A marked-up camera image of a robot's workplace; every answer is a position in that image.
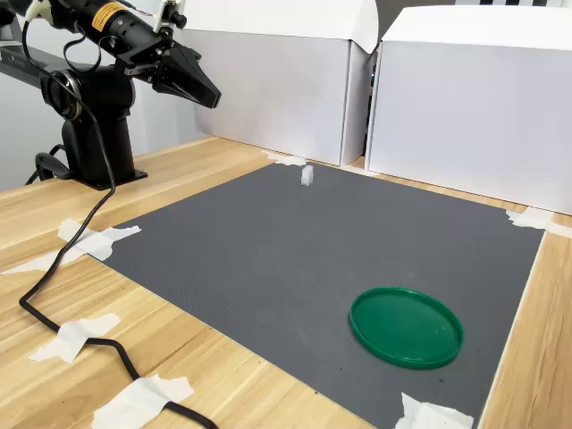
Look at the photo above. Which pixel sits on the small white plastic terminal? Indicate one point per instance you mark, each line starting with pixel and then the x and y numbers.
pixel 306 176

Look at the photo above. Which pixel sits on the round green lid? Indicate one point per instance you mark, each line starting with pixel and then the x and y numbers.
pixel 406 328

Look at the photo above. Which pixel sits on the white cardboard box with flap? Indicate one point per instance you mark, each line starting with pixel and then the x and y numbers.
pixel 277 89

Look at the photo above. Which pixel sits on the white tape piece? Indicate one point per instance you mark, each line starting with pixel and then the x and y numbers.
pixel 429 415
pixel 527 219
pixel 286 159

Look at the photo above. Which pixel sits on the white tape cross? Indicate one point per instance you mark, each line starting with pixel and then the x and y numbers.
pixel 103 248

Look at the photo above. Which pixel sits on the dark grey mat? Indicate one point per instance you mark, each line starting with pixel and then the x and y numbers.
pixel 268 268

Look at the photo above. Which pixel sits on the large white cardboard box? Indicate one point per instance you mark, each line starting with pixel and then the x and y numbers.
pixel 469 125

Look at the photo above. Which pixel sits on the black white checker board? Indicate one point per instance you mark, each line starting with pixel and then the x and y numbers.
pixel 514 2

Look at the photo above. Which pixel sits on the small white camera box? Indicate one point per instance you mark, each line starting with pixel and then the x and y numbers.
pixel 170 15

